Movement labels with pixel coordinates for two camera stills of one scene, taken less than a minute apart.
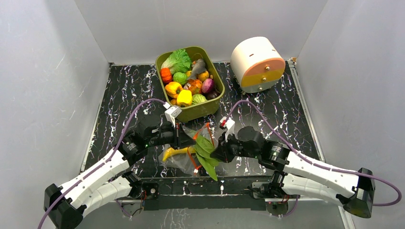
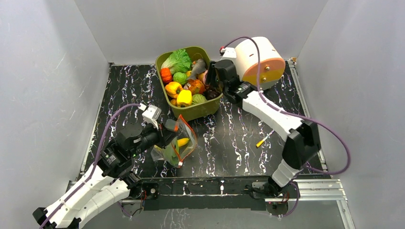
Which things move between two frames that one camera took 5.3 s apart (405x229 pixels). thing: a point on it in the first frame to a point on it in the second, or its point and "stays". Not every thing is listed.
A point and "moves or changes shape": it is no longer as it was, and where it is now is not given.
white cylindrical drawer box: (257, 65) stays
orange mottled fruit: (196, 86) stays
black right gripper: (222, 149) to (212, 75)
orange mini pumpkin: (166, 75) stays
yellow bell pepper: (184, 98) stays
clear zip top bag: (190, 159) moves or changes shape
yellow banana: (170, 151) moves or changes shape
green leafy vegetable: (203, 149) to (171, 151)
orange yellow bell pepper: (172, 89) stays
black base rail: (204, 192) stays
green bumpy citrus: (180, 77) stays
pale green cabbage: (197, 98) stays
